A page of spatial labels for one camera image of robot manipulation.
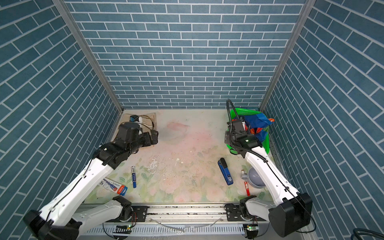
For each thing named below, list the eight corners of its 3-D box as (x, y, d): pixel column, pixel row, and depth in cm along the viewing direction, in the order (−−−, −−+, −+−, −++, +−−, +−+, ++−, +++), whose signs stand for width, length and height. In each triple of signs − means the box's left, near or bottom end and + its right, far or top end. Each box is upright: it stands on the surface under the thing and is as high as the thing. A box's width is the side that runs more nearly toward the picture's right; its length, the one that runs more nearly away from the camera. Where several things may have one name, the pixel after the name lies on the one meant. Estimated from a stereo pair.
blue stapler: (226, 186, 85) (227, 183, 81) (217, 162, 94) (218, 158, 90) (232, 184, 86) (233, 181, 82) (223, 160, 95) (224, 157, 91)
